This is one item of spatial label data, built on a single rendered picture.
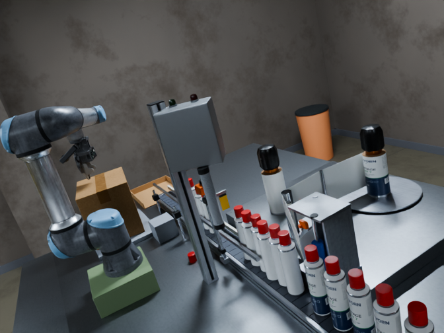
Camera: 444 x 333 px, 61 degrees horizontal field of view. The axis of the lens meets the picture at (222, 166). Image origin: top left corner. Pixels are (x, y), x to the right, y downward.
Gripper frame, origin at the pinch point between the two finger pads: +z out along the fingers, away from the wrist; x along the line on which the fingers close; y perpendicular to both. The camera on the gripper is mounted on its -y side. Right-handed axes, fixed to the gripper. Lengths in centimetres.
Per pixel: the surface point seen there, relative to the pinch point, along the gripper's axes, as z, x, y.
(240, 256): 23, -56, 70
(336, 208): -6, -83, 101
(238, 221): 6, -59, 73
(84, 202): 5.0, -19.1, 3.3
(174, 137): -29, -64, 60
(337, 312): 13, -99, 95
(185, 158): -22, -64, 62
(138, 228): 26.3, -13.7, 21.1
